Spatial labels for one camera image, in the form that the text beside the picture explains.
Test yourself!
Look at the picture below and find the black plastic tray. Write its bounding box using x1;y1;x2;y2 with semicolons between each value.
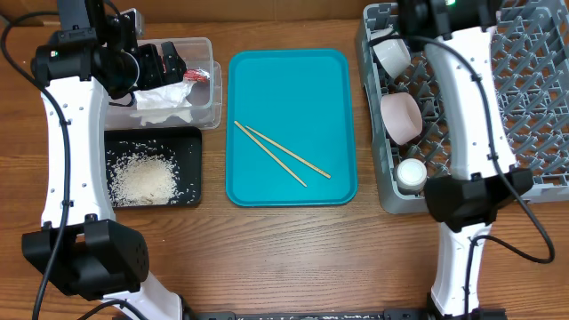
103;126;204;209

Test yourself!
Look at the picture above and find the grey bowl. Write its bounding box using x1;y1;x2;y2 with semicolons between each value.
371;39;411;78

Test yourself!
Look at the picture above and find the red snack wrapper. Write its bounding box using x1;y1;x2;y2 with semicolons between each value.
184;68;210;83

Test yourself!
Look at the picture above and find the white cup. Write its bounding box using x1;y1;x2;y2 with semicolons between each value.
395;158;428;194

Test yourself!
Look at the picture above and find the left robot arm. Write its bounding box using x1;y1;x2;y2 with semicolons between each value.
22;0;192;319

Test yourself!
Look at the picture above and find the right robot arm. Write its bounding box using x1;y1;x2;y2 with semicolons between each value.
398;1;533;319

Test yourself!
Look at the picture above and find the wooden chopstick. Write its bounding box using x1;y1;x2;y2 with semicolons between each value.
233;120;308;188
245;125;332;179

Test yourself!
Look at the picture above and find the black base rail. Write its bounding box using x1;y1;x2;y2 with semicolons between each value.
181;308;508;320

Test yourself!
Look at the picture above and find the grey dishwasher rack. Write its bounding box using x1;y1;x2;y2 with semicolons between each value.
356;1;568;214

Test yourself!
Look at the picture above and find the teal serving tray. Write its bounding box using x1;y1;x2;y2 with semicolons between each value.
225;49;358;207

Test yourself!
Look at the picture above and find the cooked white rice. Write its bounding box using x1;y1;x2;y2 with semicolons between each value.
105;140;201;208

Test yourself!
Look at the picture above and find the white napkin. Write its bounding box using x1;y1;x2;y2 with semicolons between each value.
130;80;195;126

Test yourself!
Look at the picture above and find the clear plastic bin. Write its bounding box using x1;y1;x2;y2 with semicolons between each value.
105;37;222;131

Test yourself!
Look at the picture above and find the cardboard box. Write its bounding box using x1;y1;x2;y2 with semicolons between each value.
0;0;370;28

